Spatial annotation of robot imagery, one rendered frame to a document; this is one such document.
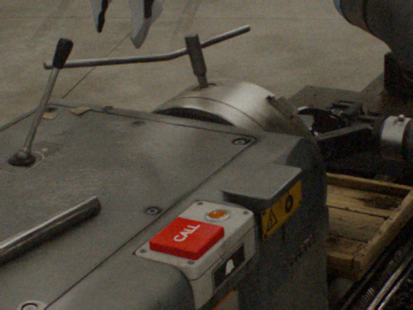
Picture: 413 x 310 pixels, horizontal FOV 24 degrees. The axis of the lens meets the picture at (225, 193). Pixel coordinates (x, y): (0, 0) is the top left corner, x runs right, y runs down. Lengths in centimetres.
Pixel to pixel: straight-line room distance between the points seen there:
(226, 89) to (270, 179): 36
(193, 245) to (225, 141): 29
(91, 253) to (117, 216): 8
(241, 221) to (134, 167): 21
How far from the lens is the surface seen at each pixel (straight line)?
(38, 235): 108
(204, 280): 103
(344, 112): 174
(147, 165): 124
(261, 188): 116
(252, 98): 150
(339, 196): 194
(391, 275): 194
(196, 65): 152
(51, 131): 138
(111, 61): 146
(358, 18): 150
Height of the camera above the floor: 177
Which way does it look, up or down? 27 degrees down
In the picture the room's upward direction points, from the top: 4 degrees counter-clockwise
